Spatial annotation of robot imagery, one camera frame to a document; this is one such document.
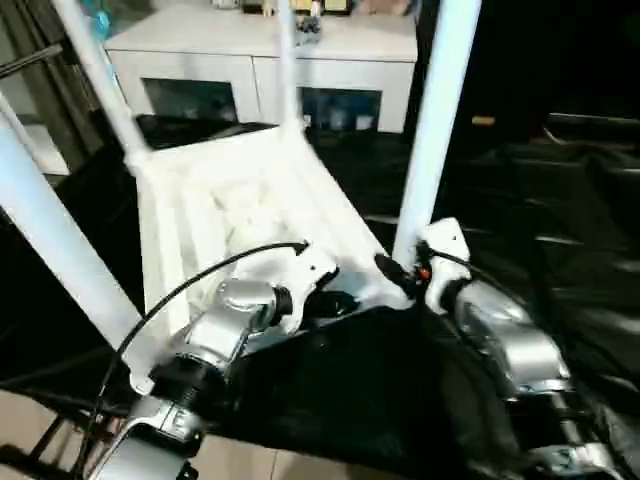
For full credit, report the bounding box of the white plastic table top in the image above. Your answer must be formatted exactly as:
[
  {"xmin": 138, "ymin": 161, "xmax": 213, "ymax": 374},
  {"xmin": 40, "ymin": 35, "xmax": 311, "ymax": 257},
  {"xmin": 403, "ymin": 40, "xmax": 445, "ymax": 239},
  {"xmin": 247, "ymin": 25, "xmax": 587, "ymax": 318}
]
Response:
[{"xmin": 124, "ymin": 122, "xmax": 416, "ymax": 396}]

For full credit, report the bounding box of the black plastic mat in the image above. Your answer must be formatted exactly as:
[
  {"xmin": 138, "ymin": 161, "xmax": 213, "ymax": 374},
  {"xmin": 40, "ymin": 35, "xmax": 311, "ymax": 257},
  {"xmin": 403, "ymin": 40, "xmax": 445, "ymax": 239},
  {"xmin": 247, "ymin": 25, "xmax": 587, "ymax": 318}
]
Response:
[{"xmin": 0, "ymin": 112, "xmax": 640, "ymax": 480}]

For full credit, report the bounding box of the grey flat bar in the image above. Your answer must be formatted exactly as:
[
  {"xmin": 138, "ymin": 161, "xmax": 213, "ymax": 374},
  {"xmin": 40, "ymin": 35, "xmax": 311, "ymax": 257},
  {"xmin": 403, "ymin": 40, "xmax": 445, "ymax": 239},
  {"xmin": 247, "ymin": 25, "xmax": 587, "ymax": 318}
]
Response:
[{"xmin": 547, "ymin": 113, "xmax": 640, "ymax": 126}]

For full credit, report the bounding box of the clear bag of dark items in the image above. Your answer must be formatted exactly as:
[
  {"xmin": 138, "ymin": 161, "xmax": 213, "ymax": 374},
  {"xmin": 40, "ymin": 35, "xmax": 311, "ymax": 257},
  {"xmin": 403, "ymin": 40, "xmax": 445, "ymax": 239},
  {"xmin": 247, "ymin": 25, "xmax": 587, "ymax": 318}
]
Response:
[{"xmin": 294, "ymin": 17, "xmax": 324, "ymax": 46}]

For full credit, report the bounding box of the white sideboard cabinet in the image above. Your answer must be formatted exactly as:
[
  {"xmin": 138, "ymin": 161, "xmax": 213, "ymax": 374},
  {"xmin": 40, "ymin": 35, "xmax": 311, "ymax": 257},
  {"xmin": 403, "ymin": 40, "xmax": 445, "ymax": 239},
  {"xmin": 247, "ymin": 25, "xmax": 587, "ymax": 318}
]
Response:
[{"xmin": 103, "ymin": 7, "xmax": 419, "ymax": 136}]

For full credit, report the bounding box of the grey brown curtain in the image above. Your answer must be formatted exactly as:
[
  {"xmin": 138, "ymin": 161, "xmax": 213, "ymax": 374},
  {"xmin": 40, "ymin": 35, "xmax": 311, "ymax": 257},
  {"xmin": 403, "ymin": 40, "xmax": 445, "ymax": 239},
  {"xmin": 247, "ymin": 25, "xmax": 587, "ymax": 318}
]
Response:
[{"xmin": 0, "ymin": 0, "xmax": 111, "ymax": 151}]

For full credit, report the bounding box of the white round pipe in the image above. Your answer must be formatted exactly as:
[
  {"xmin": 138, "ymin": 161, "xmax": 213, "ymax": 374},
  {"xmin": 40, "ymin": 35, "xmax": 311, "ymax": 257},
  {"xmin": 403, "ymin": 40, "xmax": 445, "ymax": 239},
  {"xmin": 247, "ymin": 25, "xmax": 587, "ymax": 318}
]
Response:
[{"xmin": 0, "ymin": 92, "xmax": 31, "ymax": 136}]

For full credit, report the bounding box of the grey metal pole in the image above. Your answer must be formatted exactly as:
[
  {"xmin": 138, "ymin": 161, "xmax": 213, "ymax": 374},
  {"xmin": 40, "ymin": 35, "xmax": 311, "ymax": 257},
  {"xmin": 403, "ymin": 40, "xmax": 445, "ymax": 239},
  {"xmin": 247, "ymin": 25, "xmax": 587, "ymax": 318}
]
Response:
[{"xmin": 0, "ymin": 44, "xmax": 64, "ymax": 76}]

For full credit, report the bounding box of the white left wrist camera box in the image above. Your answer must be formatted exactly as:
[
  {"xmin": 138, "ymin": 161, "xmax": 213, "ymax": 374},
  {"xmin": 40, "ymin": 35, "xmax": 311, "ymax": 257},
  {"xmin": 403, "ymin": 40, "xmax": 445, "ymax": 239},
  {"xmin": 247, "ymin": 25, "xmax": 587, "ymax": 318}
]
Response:
[{"xmin": 279, "ymin": 239, "xmax": 341, "ymax": 334}]

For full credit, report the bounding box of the black left camera cable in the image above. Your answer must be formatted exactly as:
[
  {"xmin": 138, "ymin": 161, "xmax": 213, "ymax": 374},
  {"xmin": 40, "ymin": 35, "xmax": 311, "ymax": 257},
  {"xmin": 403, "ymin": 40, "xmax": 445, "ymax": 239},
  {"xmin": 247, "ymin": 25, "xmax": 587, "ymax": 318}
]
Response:
[{"xmin": 94, "ymin": 240, "xmax": 311, "ymax": 426}]

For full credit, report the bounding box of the black metal stand frame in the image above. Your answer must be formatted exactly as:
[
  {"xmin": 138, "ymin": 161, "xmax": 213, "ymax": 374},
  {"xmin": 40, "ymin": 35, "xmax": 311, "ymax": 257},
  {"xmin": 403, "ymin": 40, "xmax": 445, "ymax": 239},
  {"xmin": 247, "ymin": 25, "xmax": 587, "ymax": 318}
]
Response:
[{"xmin": 0, "ymin": 414, "xmax": 101, "ymax": 471}]

